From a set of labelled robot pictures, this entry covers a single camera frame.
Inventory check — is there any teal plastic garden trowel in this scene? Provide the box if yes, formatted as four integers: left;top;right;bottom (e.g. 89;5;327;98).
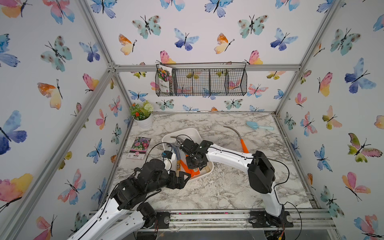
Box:
246;121;275;131

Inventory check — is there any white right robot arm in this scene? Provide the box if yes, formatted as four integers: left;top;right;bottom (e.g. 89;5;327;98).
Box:
180;139;284;218

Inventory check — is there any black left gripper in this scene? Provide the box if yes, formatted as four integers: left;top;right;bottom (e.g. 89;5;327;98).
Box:
145;168;191;194

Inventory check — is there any potted artificial flower plant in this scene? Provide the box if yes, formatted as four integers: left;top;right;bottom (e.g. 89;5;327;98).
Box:
130;101;154;130

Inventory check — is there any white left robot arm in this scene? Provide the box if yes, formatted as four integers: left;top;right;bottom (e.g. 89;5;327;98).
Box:
69;159;191;240

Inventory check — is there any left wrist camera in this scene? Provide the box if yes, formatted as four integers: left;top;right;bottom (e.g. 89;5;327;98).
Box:
162;151;176;171

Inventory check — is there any black wire wall basket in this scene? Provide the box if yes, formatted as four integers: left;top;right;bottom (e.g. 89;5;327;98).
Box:
155;62;248;97

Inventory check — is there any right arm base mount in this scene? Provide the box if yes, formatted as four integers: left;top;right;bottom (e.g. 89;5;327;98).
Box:
248;207;294;228

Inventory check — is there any flower seed packet on table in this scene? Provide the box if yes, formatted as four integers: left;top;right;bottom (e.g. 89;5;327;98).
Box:
127;137;151;160

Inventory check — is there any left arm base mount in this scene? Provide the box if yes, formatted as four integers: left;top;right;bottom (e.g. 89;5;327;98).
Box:
130;203;171;229

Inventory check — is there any white plastic storage tray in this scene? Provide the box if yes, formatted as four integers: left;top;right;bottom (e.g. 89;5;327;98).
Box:
161;127;215;181

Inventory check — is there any seed packet in basket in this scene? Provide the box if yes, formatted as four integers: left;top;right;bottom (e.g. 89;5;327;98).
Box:
157;65;173;94

